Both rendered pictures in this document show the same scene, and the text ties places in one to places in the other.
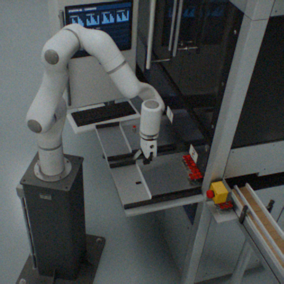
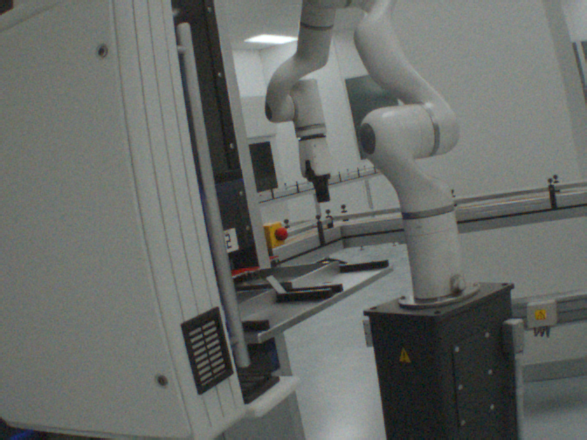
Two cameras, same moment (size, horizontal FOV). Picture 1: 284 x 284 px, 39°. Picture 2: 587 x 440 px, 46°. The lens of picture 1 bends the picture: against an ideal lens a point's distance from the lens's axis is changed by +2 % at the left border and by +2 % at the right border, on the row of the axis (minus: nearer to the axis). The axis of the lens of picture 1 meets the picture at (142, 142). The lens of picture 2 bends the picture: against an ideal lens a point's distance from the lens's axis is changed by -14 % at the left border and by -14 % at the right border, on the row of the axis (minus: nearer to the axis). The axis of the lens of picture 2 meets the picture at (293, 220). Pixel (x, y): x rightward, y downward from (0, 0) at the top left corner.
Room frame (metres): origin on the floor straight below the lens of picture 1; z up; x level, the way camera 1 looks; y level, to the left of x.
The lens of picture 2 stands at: (2.70, 1.56, 1.20)
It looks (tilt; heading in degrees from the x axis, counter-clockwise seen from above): 4 degrees down; 231
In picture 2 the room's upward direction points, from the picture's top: 10 degrees counter-clockwise
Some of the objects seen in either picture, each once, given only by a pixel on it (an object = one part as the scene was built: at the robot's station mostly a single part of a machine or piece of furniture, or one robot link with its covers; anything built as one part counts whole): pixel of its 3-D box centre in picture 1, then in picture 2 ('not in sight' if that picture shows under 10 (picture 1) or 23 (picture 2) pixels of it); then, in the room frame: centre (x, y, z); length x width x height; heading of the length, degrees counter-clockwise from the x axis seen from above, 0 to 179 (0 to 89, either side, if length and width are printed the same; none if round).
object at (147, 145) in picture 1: (148, 142); (315, 154); (1.31, -0.03, 1.21); 0.10 x 0.08 x 0.11; 21
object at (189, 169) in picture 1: (189, 169); (236, 281); (1.48, -0.26, 0.90); 0.18 x 0.02 x 0.05; 21
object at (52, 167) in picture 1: (51, 156); (435, 256); (1.44, 0.45, 0.95); 0.19 x 0.19 x 0.18
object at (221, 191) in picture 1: (219, 192); (267, 236); (1.25, -0.38, 1.00); 0.08 x 0.07 x 0.07; 111
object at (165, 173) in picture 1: (173, 173); (263, 282); (1.45, -0.18, 0.90); 0.34 x 0.26 x 0.04; 111
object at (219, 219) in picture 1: (223, 210); not in sight; (1.25, -0.42, 0.87); 0.14 x 0.13 x 0.02; 111
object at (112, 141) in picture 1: (150, 158); (253, 305); (1.58, -0.06, 0.87); 0.70 x 0.48 x 0.02; 21
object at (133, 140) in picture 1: (153, 133); (189, 311); (1.76, -0.06, 0.90); 0.34 x 0.26 x 0.04; 111
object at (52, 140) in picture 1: (50, 119); (406, 161); (1.48, 0.44, 1.16); 0.19 x 0.12 x 0.24; 165
